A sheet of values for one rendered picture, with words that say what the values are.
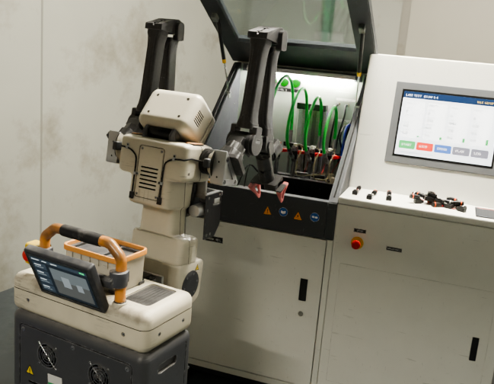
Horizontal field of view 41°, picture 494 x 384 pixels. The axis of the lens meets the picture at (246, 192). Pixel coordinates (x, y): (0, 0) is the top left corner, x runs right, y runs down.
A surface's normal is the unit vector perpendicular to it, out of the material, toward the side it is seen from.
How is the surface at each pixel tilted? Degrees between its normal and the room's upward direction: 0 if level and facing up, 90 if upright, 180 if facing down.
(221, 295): 90
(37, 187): 90
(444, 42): 90
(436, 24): 90
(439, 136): 76
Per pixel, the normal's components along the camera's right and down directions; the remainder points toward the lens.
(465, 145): -0.31, -0.04
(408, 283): -0.33, 0.20
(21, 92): 0.87, 0.18
